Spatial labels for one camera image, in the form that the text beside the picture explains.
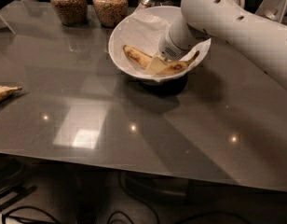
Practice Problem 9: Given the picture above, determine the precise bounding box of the white paper liner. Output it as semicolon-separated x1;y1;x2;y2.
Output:
113;3;211;82

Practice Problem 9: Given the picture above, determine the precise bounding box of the glass jar of grains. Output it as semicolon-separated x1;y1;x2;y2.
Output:
92;0;129;28
50;0;88;26

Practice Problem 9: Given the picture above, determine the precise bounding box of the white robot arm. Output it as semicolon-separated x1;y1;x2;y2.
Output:
157;0;287;90

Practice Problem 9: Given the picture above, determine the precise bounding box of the left glass jar of grains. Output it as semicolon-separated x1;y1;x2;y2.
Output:
50;0;88;26

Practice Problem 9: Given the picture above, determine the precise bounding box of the white bowl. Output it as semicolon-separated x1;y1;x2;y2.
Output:
108;5;212;86

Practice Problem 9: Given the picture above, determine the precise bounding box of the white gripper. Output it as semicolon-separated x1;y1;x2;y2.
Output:
145;15;209;75

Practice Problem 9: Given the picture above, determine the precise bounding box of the banana at left edge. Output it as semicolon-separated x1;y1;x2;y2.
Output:
0;85;22;102

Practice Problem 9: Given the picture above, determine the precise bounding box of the black floor cable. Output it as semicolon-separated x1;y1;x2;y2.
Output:
0;171;253;224

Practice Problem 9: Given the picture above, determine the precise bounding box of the white stand leg right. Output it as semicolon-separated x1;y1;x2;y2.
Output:
255;0;287;23

